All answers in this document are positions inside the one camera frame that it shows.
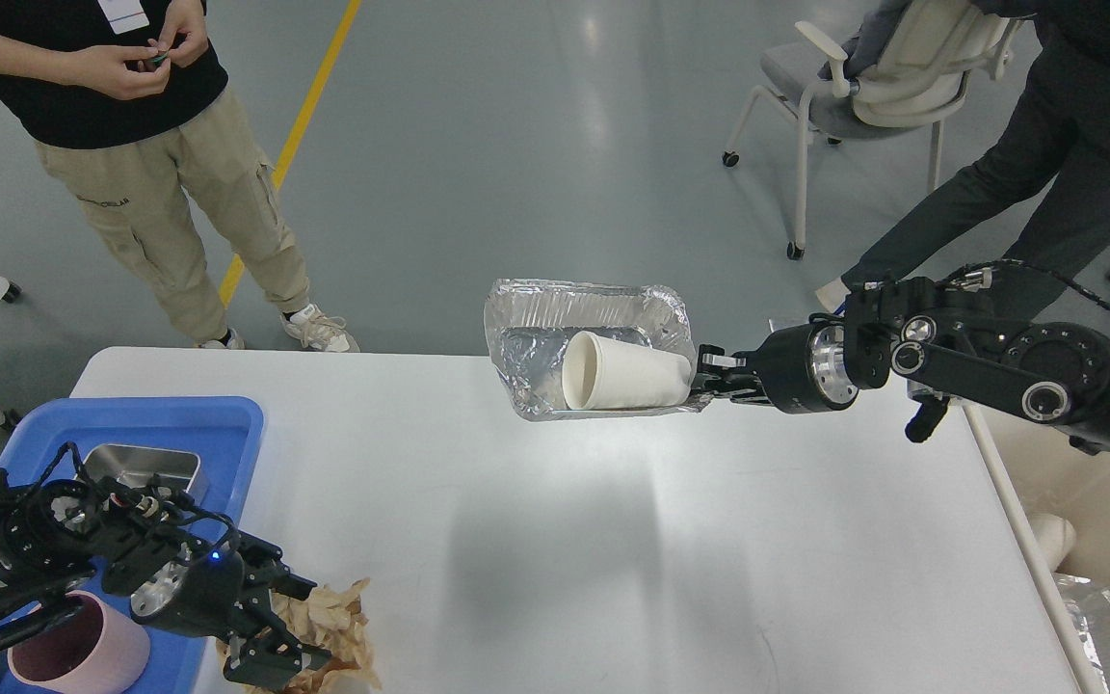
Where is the aluminium foil tray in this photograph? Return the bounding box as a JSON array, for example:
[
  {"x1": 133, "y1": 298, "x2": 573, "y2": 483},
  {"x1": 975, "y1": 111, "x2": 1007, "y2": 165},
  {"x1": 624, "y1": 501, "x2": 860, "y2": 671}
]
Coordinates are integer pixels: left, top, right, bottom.
[{"x1": 482, "y1": 280, "x2": 710, "y2": 422}]

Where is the beige plastic bin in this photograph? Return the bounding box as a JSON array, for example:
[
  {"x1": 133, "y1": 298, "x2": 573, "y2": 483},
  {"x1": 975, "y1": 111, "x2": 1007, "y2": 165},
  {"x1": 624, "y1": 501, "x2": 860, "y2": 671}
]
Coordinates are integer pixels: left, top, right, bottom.
[{"x1": 962, "y1": 403, "x2": 1110, "y2": 693}]

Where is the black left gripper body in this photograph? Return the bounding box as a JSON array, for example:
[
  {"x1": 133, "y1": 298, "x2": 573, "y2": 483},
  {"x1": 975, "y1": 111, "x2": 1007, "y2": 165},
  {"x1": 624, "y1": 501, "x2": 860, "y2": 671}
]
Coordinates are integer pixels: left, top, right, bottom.
[{"x1": 129, "y1": 541, "x2": 272, "y2": 640}]

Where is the person in black trousers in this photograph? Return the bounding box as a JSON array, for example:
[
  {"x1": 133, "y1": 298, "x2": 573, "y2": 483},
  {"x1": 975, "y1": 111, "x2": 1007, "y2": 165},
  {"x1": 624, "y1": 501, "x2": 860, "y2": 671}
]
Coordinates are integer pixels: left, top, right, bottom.
[{"x1": 815, "y1": 1, "x2": 1110, "y2": 320}]

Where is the white office chair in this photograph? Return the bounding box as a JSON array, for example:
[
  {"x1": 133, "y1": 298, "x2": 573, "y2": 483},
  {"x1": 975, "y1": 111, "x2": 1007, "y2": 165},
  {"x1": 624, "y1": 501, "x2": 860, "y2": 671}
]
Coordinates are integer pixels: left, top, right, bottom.
[{"x1": 722, "y1": 1, "x2": 1023, "y2": 260}]

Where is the white paper cup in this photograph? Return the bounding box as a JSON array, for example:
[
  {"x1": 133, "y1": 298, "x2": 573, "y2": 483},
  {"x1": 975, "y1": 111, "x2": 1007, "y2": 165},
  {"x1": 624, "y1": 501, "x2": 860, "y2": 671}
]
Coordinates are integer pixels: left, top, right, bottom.
[{"x1": 561, "y1": 331, "x2": 692, "y2": 410}]

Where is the blue plastic tray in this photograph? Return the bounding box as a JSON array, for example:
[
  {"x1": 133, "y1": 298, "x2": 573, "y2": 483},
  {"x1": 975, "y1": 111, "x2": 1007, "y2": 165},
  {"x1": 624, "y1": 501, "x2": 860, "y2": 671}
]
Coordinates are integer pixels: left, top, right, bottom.
[{"x1": 0, "y1": 396, "x2": 264, "y2": 693}]

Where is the foil trash in bin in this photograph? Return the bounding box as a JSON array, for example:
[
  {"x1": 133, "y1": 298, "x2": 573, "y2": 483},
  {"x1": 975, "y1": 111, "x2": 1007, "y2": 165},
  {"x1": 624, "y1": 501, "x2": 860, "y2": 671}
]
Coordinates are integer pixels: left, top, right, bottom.
[{"x1": 1053, "y1": 573, "x2": 1110, "y2": 693}]

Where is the person in beige trousers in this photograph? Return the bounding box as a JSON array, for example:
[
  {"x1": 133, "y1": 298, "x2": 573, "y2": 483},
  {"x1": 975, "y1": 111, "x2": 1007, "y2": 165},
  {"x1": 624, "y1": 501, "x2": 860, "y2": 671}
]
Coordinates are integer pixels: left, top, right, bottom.
[{"x1": 0, "y1": 0, "x2": 361, "y2": 354}]

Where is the white tube in bin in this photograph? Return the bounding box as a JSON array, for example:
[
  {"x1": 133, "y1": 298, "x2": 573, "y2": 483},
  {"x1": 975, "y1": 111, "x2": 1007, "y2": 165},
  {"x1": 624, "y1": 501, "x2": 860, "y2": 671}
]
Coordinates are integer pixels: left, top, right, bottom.
[{"x1": 1027, "y1": 513, "x2": 1076, "y2": 573}]

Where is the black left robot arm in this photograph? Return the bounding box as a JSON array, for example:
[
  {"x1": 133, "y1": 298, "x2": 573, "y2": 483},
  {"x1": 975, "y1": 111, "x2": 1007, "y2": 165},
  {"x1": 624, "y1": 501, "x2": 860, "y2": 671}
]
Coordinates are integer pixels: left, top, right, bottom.
[{"x1": 0, "y1": 442, "x2": 333, "y2": 691}]

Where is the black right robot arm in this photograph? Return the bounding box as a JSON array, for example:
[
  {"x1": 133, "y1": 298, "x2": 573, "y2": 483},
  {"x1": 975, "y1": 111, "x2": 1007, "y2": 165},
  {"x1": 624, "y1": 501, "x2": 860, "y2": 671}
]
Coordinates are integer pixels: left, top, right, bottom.
[{"x1": 692, "y1": 260, "x2": 1110, "y2": 454}]

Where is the brown paper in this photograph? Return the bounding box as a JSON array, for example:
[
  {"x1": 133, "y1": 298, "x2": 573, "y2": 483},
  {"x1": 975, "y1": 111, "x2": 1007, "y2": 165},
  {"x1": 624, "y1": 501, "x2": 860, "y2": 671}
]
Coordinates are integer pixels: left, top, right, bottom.
[{"x1": 270, "y1": 579, "x2": 383, "y2": 693}]

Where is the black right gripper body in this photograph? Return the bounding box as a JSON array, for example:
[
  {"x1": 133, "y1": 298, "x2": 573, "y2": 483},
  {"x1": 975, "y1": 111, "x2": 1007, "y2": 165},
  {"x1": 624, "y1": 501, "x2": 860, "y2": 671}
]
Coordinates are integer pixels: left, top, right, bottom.
[{"x1": 750, "y1": 321, "x2": 859, "y2": 414}]

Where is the pink mug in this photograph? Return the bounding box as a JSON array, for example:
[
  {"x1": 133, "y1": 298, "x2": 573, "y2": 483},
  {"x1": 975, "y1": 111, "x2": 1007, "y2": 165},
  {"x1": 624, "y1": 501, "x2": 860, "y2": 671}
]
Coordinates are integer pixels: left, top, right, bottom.
[{"x1": 8, "y1": 590, "x2": 150, "y2": 693}]

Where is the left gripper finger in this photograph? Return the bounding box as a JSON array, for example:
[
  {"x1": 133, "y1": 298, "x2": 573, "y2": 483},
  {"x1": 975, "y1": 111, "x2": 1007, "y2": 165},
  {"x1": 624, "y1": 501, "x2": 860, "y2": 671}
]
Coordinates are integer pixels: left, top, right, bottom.
[
  {"x1": 222, "y1": 602, "x2": 333, "y2": 691},
  {"x1": 238, "y1": 540, "x2": 317, "y2": 602}
]

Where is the square steel container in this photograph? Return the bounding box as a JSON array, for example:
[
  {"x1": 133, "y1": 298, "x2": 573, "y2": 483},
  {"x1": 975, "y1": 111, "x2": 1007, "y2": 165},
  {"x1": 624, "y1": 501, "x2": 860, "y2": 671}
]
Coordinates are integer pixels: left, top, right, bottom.
[{"x1": 83, "y1": 443, "x2": 208, "y2": 504}]

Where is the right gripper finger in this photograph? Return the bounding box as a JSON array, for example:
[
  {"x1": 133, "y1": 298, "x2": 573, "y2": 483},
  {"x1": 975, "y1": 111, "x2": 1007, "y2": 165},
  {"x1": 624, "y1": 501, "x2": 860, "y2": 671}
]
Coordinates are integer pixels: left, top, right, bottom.
[{"x1": 690, "y1": 344, "x2": 766, "y2": 405}]

